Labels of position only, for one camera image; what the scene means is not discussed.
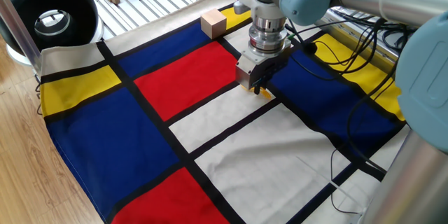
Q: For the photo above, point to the silver Schunk gripper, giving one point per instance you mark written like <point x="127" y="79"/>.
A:
<point x="259" y="70"/>

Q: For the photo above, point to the large wooden cube block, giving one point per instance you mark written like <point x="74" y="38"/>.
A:
<point x="213" y="24"/>

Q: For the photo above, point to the Mondrian pattern colour cloth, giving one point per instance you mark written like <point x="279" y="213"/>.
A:
<point x="245" y="164"/>

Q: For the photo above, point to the aluminium table edge rail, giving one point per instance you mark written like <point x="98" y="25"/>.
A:
<point x="381" y="61"/>

